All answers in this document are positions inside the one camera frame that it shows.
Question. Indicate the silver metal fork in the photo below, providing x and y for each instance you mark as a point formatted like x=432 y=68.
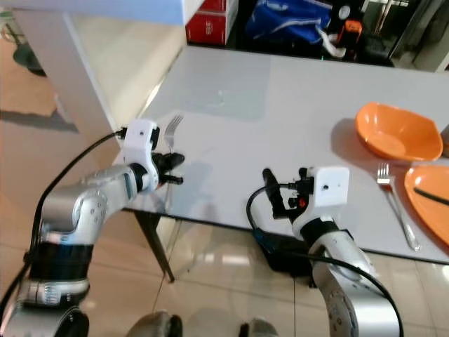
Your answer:
x=174 y=132
x=386 y=181

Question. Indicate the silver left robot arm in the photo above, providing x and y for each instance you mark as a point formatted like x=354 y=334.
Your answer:
x=74 y=207

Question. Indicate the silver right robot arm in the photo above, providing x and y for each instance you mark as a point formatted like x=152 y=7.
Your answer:
x=351 y=281

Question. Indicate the black box under table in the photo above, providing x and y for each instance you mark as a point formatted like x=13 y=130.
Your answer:
x=280 y=256

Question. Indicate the black metal table leg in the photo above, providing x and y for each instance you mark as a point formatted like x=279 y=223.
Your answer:
x=156 y=246

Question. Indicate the orange plastic bowl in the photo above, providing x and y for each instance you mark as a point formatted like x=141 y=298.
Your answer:
x=396 y=130

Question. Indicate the black utensil on plate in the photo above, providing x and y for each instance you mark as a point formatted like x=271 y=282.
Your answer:
x=431 y=196

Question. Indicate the orange plastic plate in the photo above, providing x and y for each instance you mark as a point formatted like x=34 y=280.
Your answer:
x=431 y=210

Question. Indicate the red cardboard box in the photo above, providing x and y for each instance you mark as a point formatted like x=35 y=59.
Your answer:
x=210 y=29

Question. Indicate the grey robot right foot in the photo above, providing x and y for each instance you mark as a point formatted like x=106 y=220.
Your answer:
x=261 y=330

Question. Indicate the grey robot foot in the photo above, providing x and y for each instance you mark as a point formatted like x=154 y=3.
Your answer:
x=261 y=330
x=156 y=326

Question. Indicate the grey robot left foot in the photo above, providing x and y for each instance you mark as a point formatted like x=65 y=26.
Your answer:
x=156 y=326

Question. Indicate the orange and black tool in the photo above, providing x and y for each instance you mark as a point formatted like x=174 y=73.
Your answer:
x=353 y=29

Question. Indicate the blue fabric bag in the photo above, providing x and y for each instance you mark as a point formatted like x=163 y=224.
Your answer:
x=287 y=21

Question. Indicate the teal round plate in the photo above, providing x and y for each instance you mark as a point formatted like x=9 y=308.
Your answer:
x=28 y=62

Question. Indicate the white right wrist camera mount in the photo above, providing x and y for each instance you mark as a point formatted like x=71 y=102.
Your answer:
x=326 y=191

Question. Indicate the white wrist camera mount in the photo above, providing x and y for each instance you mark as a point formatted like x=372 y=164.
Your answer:
x=326 y=191
x=140 y=142

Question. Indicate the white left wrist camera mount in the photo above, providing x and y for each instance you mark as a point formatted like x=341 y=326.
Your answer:
x=140 y=142

